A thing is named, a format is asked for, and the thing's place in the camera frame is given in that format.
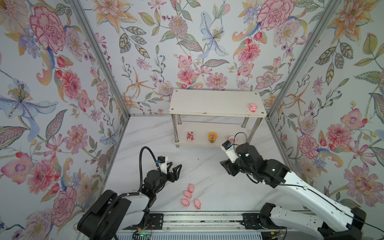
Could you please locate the right aluminium corner post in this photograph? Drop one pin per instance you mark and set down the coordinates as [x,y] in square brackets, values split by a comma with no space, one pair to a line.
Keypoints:
[303,56]

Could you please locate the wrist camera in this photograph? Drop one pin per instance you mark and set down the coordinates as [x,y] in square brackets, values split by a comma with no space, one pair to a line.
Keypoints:
[162,162]
[229,149]

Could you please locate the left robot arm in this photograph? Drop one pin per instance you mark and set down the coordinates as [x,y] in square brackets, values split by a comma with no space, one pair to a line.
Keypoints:
[112,212]

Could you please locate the pink bear white bowl toy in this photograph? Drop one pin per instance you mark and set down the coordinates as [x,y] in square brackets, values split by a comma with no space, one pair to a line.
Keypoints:
[232,139]

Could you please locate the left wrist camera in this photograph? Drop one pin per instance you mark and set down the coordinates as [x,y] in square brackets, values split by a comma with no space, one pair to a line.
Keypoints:
[162,162]

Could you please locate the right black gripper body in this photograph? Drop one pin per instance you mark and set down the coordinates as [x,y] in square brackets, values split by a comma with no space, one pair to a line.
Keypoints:
[244,170]

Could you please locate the aluminium corner post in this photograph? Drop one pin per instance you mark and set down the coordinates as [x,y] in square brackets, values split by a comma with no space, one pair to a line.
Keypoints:
[82,18]
[303,56]

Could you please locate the pink bear with strawberry hat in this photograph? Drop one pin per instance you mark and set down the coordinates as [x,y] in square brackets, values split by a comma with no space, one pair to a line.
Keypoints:
[190,136]

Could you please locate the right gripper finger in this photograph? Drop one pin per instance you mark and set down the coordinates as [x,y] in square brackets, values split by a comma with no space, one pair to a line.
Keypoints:
[231,168]
[250,177]

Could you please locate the left aluminium corner post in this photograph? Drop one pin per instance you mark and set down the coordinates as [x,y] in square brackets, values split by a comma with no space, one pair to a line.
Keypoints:
[82,18]

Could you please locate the pink bear yellow flower toy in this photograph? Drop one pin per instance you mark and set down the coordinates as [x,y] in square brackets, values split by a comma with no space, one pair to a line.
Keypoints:
[212,137]

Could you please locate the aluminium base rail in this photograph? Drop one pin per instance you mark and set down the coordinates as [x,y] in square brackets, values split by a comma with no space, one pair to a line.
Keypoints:
[210,222]

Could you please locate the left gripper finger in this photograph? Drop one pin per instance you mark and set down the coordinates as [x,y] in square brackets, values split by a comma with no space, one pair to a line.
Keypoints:
[169,165]
[176,173]

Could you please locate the small pink pig toy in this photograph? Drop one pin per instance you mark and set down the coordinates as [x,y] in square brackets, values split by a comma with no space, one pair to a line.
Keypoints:
[191,188]
[197,204]
[187,194]
[253,108]
[185,202]

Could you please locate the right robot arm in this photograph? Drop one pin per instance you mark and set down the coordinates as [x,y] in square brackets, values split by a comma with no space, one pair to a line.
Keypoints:
[329,220]

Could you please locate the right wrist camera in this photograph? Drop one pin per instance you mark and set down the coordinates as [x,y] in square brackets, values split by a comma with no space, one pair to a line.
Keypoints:
[229,149]

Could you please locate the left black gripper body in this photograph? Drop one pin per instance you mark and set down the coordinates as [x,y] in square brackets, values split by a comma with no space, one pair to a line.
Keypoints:
[162,180]

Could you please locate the white two-tier shelf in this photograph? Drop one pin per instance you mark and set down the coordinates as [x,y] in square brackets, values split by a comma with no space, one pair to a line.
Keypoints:
[204,103]

